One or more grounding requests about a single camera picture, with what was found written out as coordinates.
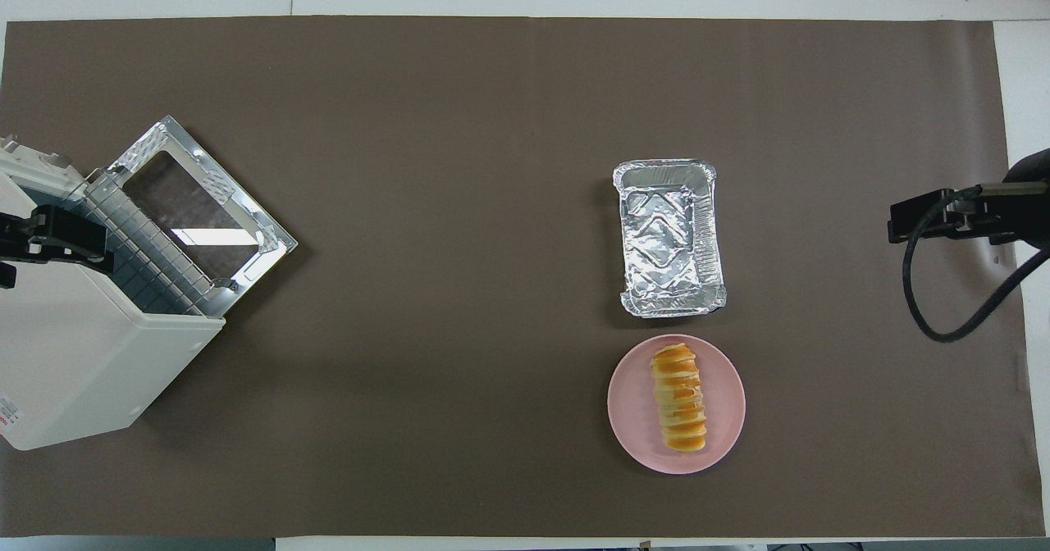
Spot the glass oven door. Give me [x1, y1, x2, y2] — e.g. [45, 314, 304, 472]
[107, 115, 299, 318]

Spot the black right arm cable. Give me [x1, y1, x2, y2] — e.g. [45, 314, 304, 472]
[902, 182, 1050, 343]

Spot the sliced orange bread loaf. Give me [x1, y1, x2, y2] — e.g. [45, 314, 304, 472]
[651, 344, 708, 453]

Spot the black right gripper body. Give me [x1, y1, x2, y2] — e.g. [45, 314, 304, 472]
[956, 148, 1050, 248]

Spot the white toaster oven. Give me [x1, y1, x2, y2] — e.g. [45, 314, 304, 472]
[0, 134, 226, 452]

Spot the pink round plate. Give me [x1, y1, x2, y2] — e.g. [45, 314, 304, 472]
[607, 334, 746, 476]

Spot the metal oven wire rack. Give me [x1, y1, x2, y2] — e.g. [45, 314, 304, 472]
[80, 170, 228, 319]

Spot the aluminium foil tray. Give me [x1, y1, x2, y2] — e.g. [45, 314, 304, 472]
[613, 158, 728, 319]

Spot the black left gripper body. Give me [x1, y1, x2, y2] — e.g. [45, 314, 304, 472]
[0, 212, 36, 258]

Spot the brown table mat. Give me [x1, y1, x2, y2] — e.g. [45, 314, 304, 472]
[0, 15, 1044, 538]

